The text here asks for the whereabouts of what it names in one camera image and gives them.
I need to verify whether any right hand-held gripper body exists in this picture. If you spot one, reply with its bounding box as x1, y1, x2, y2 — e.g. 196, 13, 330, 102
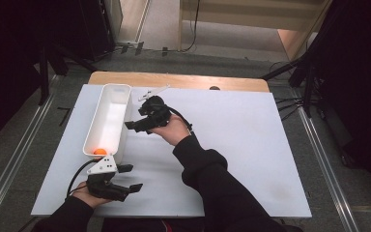
134, 84, 172, 135

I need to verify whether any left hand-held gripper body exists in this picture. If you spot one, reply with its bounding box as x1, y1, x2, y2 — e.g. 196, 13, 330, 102
85, 155, 131, 203

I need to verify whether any white long plastic bin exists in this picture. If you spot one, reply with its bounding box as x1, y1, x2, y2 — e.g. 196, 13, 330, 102
82, 83, 134, 165

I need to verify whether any person's left hand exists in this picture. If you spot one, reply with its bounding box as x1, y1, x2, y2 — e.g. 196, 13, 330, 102
71, 181, 114, 210

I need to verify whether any person's right hand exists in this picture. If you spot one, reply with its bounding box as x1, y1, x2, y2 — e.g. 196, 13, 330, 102
148, 113, 191, 147

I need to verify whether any person's dark clothing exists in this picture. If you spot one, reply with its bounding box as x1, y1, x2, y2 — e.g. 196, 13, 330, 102
100, 217, 208, 232

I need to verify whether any wooden table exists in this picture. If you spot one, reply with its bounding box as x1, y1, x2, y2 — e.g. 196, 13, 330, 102
87, 71, 271, 94

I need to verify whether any white board sheet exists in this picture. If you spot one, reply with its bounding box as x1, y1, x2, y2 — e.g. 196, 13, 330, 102
31, 84, 313, 219

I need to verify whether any black cabinet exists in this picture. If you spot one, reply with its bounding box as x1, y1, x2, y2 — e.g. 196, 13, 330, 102
76, 0, 124, 63

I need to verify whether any black metal stand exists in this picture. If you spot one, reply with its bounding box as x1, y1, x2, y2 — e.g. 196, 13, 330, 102
38, 41, 99, 106
260, 47, 318, 119

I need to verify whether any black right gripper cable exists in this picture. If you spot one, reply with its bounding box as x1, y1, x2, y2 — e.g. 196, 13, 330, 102
166, 104, 194, 132

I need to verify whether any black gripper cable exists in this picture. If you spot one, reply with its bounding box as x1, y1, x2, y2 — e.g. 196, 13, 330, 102
166, 104, 194, 132
65, 157, 106, 199

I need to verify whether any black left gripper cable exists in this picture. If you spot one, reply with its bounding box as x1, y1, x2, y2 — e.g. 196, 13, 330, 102
65, 157, 106, 199

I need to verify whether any metal floor rail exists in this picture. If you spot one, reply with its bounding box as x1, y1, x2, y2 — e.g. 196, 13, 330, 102
297, 105, 361, 232
0, 74, 61, 228

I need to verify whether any hanging black cable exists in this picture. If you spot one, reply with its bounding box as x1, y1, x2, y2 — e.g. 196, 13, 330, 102
179, 0, 202, 53

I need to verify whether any bundle of floor cables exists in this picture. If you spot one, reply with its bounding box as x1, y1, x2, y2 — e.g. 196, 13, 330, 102
273, 95, 304, 122

